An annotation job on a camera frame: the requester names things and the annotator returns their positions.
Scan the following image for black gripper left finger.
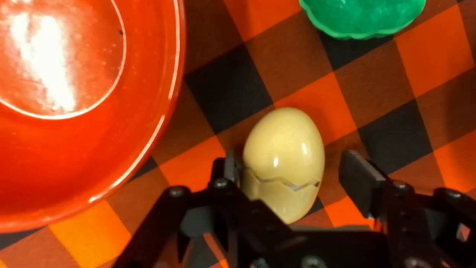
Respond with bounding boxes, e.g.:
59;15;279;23
209;151;241;190

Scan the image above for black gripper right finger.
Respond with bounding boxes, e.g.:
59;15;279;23
339;151;391;219

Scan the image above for beige toy egg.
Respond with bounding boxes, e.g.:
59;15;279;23
241;108;326;224

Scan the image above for green broccoli toy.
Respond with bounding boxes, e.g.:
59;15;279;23
299;0;427;41

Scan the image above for orange plastic bowl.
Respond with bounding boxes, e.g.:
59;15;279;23
0;0;186;234

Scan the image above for orange black checkered tablecloth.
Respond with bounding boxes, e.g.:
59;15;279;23
0;0;476;268

